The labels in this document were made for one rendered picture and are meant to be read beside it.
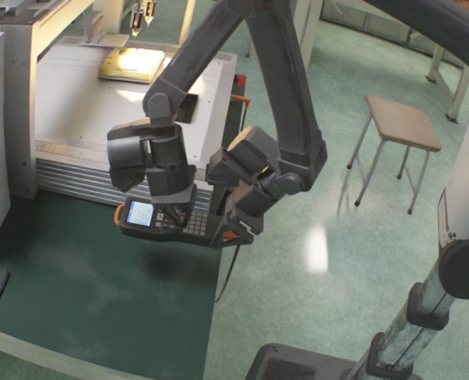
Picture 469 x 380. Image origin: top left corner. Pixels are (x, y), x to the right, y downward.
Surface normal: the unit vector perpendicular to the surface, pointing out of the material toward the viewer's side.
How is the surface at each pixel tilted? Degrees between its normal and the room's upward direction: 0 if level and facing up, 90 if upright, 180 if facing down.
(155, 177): 90
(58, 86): 0
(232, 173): 90
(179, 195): 15
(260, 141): 33
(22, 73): 90
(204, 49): 69
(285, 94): 110
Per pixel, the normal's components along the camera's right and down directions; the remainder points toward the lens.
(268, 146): 0.37, -0.29
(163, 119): 0.00, 0.30
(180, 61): 0.08, 0.10
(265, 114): 0.16, -0.76
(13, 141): -0.10, 0.63
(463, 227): -0.78, 0.40
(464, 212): -0.96, 0.13
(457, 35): -0.52, 0.70
